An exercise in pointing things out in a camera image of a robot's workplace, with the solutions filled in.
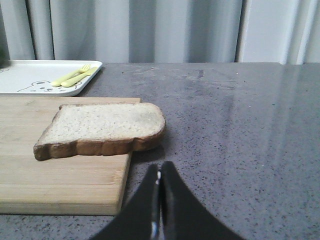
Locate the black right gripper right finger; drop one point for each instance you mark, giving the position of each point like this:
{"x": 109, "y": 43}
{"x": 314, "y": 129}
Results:
{"x": 184, "y": 217}

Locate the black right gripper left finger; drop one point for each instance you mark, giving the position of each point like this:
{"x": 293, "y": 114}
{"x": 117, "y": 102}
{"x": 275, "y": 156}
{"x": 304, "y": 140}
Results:
{"x": 139, "y": 219}

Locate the bread slice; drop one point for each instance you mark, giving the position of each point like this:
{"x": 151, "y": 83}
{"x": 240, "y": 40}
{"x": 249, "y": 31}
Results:
{"x": 101, "y": 130}

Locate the white bear print tray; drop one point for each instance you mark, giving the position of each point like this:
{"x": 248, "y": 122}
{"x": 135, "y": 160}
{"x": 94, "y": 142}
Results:
{"x": 34, "y": 77}

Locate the wooden cutting board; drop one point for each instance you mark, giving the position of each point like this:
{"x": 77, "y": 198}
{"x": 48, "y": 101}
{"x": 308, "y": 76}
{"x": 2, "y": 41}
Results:
{"x": 77, "y": 185}

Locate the grey curtain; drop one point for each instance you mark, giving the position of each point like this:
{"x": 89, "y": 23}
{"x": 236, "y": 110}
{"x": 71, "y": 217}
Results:
{"x": 162, "y": 31}

